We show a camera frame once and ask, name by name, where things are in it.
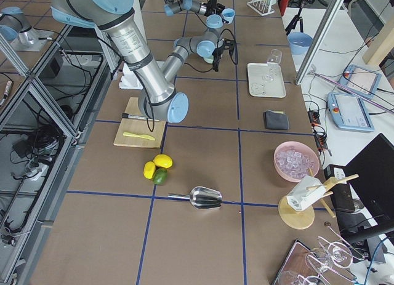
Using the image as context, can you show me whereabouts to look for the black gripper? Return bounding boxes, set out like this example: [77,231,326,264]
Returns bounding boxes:
[205,0,228,23]
[212,39,236,71]

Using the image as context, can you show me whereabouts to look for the light blue cup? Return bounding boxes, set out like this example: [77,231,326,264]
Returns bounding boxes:
[221,8,235,24]

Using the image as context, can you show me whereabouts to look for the green bowl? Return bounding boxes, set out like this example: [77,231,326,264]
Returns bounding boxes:
[203,55,214,64]

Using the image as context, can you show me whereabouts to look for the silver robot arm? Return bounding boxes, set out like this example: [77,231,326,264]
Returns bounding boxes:
[51,0,235,123]
[163,0,235,23]

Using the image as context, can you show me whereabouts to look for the blue bowl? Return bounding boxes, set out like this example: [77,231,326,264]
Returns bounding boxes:
[287,32,313,55]

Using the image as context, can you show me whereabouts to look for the pink bowl of ice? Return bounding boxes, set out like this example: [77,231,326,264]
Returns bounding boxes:
[273,141,320,182]

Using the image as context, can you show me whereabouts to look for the metal ice scoop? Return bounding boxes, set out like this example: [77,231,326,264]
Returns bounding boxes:
[167,186,222,209]

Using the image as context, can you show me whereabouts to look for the white cup rack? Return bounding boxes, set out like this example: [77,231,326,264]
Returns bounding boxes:
[247,0,276,17]

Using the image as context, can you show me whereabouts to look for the white tray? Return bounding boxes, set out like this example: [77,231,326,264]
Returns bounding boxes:
[247,63,286,98]

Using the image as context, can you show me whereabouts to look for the wine glass on tray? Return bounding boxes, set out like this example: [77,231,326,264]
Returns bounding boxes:
[263,49,282,82]

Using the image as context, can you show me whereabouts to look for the black tripod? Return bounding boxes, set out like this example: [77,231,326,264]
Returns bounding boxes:
[285,0,309,36]

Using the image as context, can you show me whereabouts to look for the pink rod with stand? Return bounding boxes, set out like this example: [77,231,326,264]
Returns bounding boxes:
[309,66,393,111]

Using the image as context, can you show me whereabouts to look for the wooden cutting board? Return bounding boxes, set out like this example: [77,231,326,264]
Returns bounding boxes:
[113,97,167,150]

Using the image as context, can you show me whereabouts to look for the yellow lemon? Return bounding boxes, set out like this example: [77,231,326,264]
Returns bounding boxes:
[153,154,173,169]
[143,161,156,180]

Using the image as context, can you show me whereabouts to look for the yellow plastic knife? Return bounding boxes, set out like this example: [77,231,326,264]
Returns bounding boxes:
[123,132,156,141]

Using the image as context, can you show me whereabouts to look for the green lime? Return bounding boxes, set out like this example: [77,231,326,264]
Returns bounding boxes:
[152,168,168,185]

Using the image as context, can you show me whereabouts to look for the near teach pendant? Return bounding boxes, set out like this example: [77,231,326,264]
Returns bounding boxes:
[327,92,375,132]

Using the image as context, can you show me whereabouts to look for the teach pendant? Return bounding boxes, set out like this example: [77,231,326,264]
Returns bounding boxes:
[339,64,382,99]
[327,92,375,132]

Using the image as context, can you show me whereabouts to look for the far teach pendant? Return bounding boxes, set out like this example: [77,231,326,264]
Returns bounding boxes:
[339,64,382,99]

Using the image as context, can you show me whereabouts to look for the wooden stand with carton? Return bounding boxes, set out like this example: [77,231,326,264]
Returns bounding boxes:
[278,174,359,230]

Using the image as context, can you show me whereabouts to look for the black monitor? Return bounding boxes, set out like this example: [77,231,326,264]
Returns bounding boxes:
[344,133,393,244]

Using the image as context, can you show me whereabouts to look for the hanging wine glasses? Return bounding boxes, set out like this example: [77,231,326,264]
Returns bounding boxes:
[272,233,364,284]

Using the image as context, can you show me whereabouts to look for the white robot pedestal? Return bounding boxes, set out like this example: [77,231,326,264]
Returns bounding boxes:
[119,0,147,90]

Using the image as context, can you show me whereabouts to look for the aluminium frame post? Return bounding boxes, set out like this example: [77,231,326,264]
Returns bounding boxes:
[295,0,344,85]

